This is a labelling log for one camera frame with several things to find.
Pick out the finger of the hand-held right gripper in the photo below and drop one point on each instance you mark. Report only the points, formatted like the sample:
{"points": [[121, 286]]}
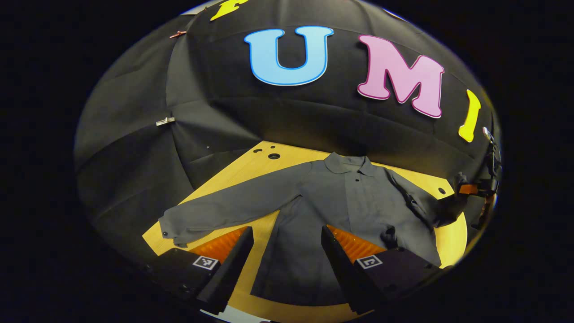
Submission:
{"points": [[468, 189]]}

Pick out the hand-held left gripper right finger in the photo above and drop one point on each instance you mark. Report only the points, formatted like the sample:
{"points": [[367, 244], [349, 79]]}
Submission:
{"points": [[338, 269]]}

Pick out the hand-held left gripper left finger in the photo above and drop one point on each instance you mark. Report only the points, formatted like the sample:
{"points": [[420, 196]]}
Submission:
{"points": [[231, 264]]}

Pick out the grey long-sleeved shirt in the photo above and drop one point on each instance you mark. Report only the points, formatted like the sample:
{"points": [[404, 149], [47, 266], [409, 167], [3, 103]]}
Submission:
{"points": [[323, 202]]}

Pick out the black backdrop cloth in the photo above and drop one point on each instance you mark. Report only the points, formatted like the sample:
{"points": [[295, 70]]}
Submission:
{"points": [[215, 116]]}

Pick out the silver backdrop clip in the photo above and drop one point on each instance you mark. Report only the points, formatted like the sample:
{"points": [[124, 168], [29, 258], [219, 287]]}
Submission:
{"points": [[165, 121]]}

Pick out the red backdrop clip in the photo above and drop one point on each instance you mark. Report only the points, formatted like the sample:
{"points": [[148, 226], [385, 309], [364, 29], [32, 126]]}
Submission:
{"points": [[178, 33]]}

